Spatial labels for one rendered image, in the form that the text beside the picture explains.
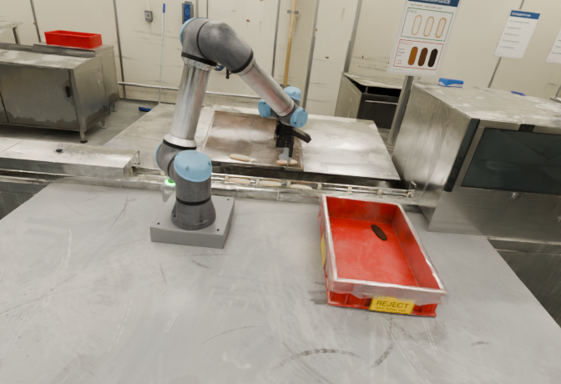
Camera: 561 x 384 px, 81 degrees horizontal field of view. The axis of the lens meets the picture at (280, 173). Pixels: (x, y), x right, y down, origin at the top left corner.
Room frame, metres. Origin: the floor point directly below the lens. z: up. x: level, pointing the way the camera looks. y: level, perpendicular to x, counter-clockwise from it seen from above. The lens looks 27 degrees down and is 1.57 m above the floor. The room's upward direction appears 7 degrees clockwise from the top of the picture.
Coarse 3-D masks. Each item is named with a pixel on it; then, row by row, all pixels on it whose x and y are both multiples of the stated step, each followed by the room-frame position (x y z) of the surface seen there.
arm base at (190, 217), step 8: (176, 200) 0.90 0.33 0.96; (208, 200) 0.91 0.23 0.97; (176, 208) 0.89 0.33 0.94; (184, 208) 0.88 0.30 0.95; (192, 208) 0.88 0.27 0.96; (200, 208) 0.89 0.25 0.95; (208, 208) 0.91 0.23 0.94; (176, 216) 0.87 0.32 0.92; (184, 216) 0.87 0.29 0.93; (192, 216) 0.87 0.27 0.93; (200, 216) 0.89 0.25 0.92; (208, 216) 0.90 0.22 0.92; (176, 224) 0.87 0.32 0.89; (184, 224) 0.86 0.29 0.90; (192, 224) 0.86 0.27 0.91; (200, 224) 0.87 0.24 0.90; (208, 224) 0.89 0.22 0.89
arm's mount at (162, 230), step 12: (168, 204) 1.00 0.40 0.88; (216, 204) 1.03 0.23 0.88; (228, 204) 1.04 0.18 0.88; (168, 216) 0.92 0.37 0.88; (216, 216) 0.95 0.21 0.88; (228, 216) 0.96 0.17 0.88; (156, 228) 0.85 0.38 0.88; (168, 228) 0.85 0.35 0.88; (216, 228) 0.88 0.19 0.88; (228, 228) 0.96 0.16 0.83; (156, 240) 0.85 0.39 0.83; (168, 240) 0.85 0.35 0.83; (180, 240) 0.85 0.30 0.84; (192, 240) 0.85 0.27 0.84; (204, 240) 0.85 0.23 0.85; (216, 240) 0.85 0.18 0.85
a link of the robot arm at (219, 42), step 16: (208, 32) 1.00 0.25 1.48; (224, 32) 1.01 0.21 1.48; (208, 48) 1.00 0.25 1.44; (224, 48) 0.99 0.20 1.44; (240, 48) 1.01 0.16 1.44; (224, 64) 1.01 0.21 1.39; (240, 64) 1.01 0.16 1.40; (256, 64) 1.06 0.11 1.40; (256, 80) 1.06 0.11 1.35; (272, 80) 1.11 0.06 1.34; (272, 96) 1.10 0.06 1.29; (288, 96) 1.17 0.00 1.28; (288, 112) 1.16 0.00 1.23; (304, 112) 1.18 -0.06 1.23
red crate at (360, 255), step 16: (336, 224) 1.08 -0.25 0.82; (352, 224) 1.09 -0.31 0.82; (368, 224) 1.10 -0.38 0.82; (384, 224) 1.12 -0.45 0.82; (336, 240) 0.97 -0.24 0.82; (352, 240) 0.98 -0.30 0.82; (368, 240) 0.99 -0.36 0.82; (384, 240) 1.00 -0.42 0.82; (336, 256) 0.88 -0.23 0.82; (352, 256) 0.89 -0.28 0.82; (368, 256) 0.90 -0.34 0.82; (384, 256) 0.91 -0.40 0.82; (400, 256) 0.92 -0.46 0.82; (352, 272) 0.81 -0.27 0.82; (368, 272) 0.82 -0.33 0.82; (384, 272) 0.83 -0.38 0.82; (400, 272) 0.84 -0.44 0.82; (336, 304) 0.67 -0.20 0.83; (352, 304) 0.67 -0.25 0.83; (368, 304) 0.68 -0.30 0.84; (432, 304) 0.68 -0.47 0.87
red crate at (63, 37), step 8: (48, 32) 4.05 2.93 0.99; (56, 32) 4.22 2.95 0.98; (64, 32) 4.31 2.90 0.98; (72, 32) 4.31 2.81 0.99; (80, 32) 4.33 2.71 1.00; (48, 40) 3.96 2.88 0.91; (56, 40) 3.97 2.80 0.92; (64, 40) 3.98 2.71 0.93; (72, 40) 4.00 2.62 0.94; (80, 40) 4.01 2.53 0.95; (88, 40) 4.02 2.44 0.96; (96, 40) 4.20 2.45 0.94
